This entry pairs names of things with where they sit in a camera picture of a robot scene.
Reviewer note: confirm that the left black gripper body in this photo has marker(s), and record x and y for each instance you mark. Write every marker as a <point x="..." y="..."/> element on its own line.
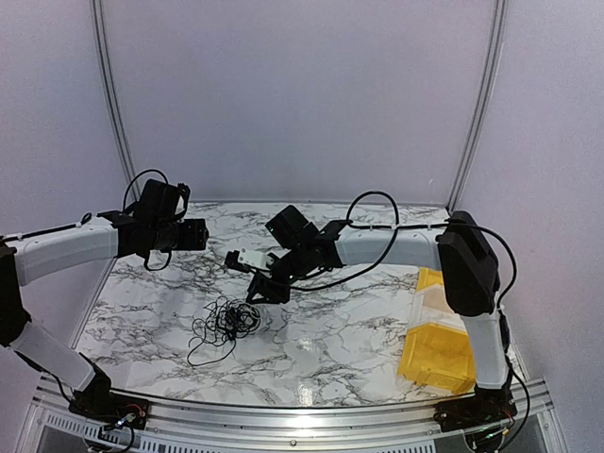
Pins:
<point x="192" y="241"/>

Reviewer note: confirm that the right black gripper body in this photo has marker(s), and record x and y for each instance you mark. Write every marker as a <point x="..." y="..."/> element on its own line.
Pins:
<point x="296" y="264"/>

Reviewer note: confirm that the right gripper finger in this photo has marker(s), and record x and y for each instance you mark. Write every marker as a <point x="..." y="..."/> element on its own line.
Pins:
<point x="273" y="293"/>
<point x="252" y="296"/>

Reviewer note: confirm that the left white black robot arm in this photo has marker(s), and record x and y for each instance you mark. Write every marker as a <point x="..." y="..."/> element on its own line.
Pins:
<point x="156" y="221"/>

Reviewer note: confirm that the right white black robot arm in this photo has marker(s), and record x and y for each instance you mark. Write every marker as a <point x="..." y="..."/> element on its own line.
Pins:
<point x="458" y="248"/>

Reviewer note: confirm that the far yellow storage bin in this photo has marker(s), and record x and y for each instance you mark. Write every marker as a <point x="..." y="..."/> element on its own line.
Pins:
<point x="429" y="279"/>

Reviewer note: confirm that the yellow storage bin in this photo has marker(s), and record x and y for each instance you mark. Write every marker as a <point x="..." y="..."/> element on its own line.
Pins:
<point x="429" y="279"/>
<point x="438" y="356"/>

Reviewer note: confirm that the clear plastic storage bin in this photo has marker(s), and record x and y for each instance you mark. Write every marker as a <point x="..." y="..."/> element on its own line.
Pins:
<point x="430" y="306"/>

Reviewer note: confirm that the near yellow storage bin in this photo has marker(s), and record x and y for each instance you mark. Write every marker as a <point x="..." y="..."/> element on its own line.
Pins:
<point x="438" y="356"/>

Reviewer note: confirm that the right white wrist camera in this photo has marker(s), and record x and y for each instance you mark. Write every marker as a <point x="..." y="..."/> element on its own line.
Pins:
<point x="246" y="261"/>

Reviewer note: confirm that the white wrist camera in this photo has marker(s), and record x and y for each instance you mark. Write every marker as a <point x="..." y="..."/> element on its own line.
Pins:
<point x="246" y="261"/>
<point x="182" y="200"/>

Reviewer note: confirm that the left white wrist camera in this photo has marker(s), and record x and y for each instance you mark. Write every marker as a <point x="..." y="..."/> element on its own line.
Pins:
<point x="182" y="200"/>

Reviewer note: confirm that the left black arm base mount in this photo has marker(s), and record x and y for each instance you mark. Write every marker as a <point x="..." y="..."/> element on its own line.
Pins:
<point x="119" y="411"/>

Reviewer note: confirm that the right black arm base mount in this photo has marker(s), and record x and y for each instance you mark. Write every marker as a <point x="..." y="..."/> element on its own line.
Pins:
<point x="474" y="411"/>

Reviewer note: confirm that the aluminium front frame rail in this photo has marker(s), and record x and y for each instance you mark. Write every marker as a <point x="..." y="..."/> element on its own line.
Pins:
<point x="187" y="426"/>

